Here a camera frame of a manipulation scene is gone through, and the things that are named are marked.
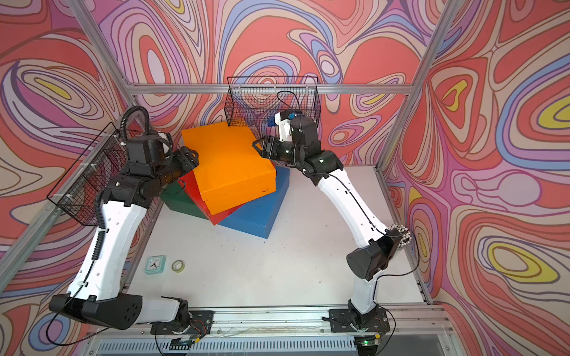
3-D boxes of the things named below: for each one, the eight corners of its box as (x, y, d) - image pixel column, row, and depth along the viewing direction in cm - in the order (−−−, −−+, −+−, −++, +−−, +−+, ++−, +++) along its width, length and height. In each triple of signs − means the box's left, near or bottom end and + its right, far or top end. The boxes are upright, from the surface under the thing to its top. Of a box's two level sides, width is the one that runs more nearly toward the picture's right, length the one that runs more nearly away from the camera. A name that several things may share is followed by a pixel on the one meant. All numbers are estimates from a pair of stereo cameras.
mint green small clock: (143, 274, 85) (141, 272, 84) (150, 257, 89) (148, 255, 88) (162, 274, 85) (160, 272, 84) (168, 257, 89) (166, 255, 88)
